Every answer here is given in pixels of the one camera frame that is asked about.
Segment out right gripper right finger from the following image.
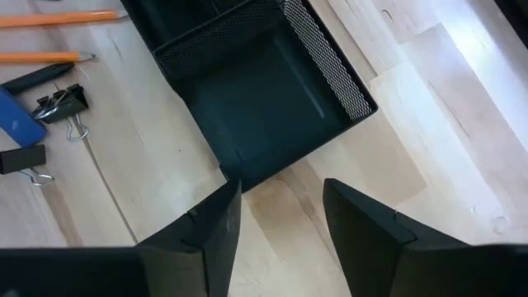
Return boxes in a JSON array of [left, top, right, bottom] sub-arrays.
[[323, 177, 475, 297]]

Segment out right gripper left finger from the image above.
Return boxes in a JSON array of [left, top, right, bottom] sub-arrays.
[[135, 179, 243, 297]]

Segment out black mesh desk organizer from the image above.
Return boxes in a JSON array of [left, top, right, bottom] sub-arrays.
[[119, 0, 379, 194]]

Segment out black binder clip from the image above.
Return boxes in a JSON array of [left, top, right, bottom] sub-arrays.
[[31, 82, 91, 143], [0, 144, 56, 187]]

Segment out thick black marker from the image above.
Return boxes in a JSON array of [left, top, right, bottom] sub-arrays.
[[1, 62, 76, 96]]

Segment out orange pencil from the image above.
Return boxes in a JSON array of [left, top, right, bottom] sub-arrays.
[[0, 50, 97, 65], [0, 9, 130, 30]]

